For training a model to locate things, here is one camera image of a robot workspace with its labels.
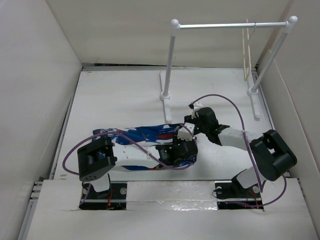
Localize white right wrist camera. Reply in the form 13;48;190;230
188;101;204;119

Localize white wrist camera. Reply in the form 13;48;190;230
188;101;204;119
177;122;195;141

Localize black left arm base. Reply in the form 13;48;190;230
79;181;128;211

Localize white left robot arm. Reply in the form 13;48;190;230
77;137;198;199

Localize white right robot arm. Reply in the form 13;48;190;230
184;107;298;200

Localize white clothes rack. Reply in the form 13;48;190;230
158;15;299;124

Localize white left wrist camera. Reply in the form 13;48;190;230
177;122;195;141

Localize blue white red patterned trousers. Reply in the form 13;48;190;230
92;122;198;171

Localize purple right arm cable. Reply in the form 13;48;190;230
191;93;288;208

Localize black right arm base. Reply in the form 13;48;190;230
211;177;264;210

